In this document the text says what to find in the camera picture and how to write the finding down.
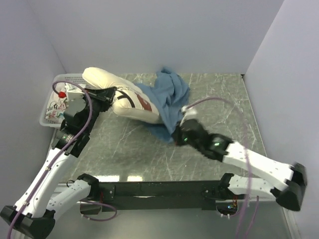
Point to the white plastic basket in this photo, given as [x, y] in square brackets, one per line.
[75, 78]

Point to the cream pillow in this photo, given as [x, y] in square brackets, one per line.
[129, 100]

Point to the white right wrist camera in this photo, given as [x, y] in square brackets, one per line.
[188, 112]

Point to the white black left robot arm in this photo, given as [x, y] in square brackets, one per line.
[36, 212]

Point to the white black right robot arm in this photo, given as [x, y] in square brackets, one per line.
[284, 183]

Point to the aluminium rail frame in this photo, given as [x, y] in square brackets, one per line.
[135, 155]

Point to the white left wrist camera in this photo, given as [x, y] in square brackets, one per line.
[70, 92]

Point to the black base beam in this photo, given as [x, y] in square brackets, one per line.
[162, 195]

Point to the blue pillowcase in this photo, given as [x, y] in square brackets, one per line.
[169, 94]

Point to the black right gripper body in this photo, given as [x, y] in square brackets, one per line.
[180, 139]

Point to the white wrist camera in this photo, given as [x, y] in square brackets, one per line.
[188, 112]
[70, 92]

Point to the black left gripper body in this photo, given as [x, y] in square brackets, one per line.
[97, 106]

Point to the white printed cloth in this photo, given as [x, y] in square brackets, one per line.
[56, 107]

